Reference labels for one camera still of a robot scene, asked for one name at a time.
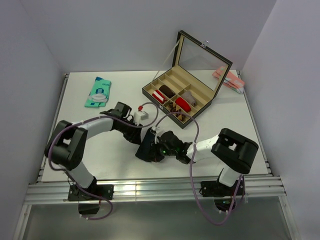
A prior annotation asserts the grey rolled sock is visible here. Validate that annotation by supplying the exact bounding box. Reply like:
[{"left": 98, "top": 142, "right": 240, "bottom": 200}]
[{"left": 181, "top": 90, "right": 197, "bottom": 106}]

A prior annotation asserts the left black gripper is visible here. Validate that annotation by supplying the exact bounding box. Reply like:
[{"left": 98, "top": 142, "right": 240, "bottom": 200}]
[{"left": 116, "top": 118, "right": 143, "bottom": 145}]

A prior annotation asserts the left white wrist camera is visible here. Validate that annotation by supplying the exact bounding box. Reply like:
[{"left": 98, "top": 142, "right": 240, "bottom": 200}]
[{"left": 133, "top": 110, "right": 149, "bottom": 124}]

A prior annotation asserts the brown argyle rolled sock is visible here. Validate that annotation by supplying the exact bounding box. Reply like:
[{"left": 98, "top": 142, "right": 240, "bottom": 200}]
[{"left": 166, "top": 101, "right": 186, "bottom": 122}]

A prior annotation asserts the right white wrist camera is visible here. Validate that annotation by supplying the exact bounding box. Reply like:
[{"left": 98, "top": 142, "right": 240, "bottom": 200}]
[{"left": 150, "top": 126, "right": 164, "bottom": 137}]

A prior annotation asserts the black compartment storage box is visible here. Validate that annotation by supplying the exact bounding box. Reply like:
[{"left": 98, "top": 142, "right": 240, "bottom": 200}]
[{"left": 142, "top": 30, "right": 233, "bottom": 129}]

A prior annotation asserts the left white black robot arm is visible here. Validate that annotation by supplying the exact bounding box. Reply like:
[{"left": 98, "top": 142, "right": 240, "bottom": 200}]
[{"left": 44, "top": 102, "right": 143, "bottom": 200}]

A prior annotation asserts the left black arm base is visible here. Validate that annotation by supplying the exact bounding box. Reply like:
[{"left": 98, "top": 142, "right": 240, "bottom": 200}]
[{"left": 67, "top": 184, "right": 114, "bottom": 221}]

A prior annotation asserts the red white striped rolled sock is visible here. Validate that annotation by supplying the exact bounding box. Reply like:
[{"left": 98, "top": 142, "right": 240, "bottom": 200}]
[{"left": 152, "top": 90, "right": 167, "bottom": 104}]

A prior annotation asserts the mint green sock pair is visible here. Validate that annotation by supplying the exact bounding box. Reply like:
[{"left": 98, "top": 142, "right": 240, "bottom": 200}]
[{"left": 84, "top": 77, "right": 112, "bottom": 108}]

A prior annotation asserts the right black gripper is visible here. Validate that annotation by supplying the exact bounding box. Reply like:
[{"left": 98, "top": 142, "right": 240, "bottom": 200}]
[{"left": 145, "top": 137, "right": 178, "bottom": 163}]

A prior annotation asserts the pink sock pair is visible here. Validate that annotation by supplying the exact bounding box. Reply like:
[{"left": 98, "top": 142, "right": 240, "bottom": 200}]
[{"left": 212, "top": 66, "right": 245, "bottom": 94}]

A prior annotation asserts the navy patterned sock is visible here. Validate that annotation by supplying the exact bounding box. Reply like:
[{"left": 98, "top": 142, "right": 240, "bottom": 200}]
[{"left": 135, "top": 127, "right": 165, "bottom": 163}]

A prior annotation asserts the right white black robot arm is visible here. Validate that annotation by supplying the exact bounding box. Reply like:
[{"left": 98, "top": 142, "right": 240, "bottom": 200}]
[{"left": 150, "top": 126, "right": 259, "bottom": 195}]

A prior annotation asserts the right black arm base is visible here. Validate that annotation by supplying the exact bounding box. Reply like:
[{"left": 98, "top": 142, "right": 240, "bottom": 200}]
[{"left": 199, "top": 177, "right": 246, "bottom": 213}]

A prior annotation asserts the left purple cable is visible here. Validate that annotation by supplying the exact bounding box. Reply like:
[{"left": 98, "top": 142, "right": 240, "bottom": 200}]
[{"left": 47, "top": 102, "right": 159, "bottom": 221}]

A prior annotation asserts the aluminium frame rail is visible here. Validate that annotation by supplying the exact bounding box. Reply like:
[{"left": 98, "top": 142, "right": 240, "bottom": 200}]
[{"left": 23, "top": 176, "right": 286, "bottom": 205}]

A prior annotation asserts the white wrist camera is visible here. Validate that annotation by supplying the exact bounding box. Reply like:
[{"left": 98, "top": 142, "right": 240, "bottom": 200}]
[
  {"left": 133, "top": 110, "right": 149, "bottom": 124},
  {"left": 150, "top": 126, "right": 164, "bottom": 137}
]

